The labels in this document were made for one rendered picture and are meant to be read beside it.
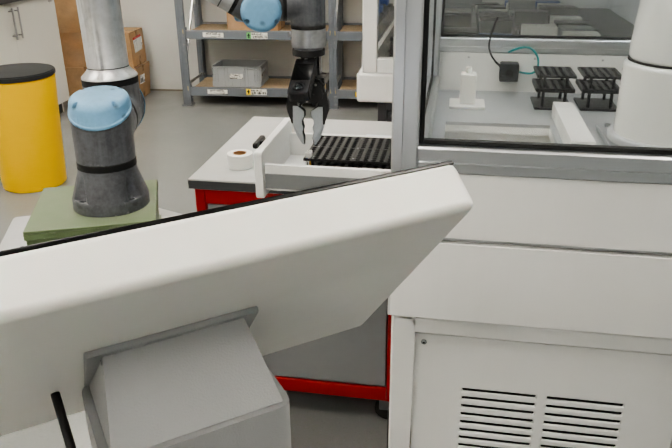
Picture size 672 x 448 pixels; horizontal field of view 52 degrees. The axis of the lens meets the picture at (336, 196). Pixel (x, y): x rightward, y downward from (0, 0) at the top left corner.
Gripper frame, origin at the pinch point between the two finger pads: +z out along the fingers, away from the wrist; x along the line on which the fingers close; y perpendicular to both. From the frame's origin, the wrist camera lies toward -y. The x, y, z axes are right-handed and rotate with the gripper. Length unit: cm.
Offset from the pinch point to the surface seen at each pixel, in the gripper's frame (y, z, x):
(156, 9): 412, 25, 220
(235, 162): 25.0, 15.6, 26.2
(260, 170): -7.2, 5.3, 9.4
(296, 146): 18.7, 8.0, 7.4
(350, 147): 7.7, 3.9, -8.3
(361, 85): 87, 8, 0
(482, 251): -48, 1, -37
